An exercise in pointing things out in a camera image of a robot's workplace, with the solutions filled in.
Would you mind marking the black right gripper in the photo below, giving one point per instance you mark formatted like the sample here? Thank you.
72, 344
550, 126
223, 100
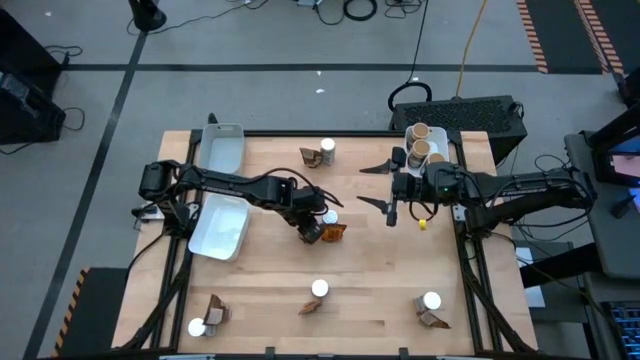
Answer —
425, 185

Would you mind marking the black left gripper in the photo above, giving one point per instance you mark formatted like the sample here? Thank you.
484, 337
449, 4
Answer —
310, 202

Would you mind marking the orange spice packet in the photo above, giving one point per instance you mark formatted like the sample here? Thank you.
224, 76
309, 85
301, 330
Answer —
335, 233

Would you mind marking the white-lidded spice jar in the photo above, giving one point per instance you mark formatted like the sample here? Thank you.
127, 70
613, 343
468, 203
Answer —
327, 145
320, 288
330, 217
431, 300
196, 327

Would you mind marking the brown-lidded cardboard spice tube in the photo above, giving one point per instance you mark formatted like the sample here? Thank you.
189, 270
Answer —
436, 157
420, 131
420, 148

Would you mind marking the brown spice packet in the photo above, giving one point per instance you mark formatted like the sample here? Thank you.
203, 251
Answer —
217, 301
432, 321
310, 307
311, 157

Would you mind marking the white plastic bin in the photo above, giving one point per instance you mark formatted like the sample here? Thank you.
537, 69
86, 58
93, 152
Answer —
440, 137
220, 235

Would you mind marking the tan square spice packet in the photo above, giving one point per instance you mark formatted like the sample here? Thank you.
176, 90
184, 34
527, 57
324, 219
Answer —
214, 316

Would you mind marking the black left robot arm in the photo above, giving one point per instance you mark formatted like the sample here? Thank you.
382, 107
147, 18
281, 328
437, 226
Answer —
235, 185

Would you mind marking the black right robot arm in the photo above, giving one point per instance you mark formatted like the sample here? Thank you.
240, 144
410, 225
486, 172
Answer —
525, 192

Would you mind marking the light grey plastic bin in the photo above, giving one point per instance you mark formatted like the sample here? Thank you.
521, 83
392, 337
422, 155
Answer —
222, 147

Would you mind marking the black computer case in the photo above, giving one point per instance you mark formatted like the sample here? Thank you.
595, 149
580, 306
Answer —
500, 125

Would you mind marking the white paper sheet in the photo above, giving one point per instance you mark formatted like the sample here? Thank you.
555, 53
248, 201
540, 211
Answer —
535, 297

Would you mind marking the black beam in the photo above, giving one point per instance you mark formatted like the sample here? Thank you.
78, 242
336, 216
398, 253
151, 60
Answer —
560, 265

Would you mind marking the grey box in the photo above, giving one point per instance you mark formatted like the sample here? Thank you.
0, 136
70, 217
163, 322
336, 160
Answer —
310, 2

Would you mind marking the black mat striped edge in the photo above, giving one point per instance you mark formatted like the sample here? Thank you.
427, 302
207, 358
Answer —
560, 35
100, 310
620, 25

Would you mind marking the grey desk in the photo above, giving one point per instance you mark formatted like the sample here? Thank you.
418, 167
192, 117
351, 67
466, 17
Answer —
610, 240

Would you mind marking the small black desk object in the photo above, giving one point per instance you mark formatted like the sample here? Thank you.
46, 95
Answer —
622, 207

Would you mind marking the black monitor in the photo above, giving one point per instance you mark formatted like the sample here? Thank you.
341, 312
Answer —
625, 165

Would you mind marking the backlit keyboard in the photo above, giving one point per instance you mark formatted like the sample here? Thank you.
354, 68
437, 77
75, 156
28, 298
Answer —
625, 325

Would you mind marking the black speaker box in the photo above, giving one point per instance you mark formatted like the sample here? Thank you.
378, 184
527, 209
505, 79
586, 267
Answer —
25, 115

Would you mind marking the black cabinet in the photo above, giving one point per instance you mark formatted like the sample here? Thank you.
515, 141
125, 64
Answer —
20, 45

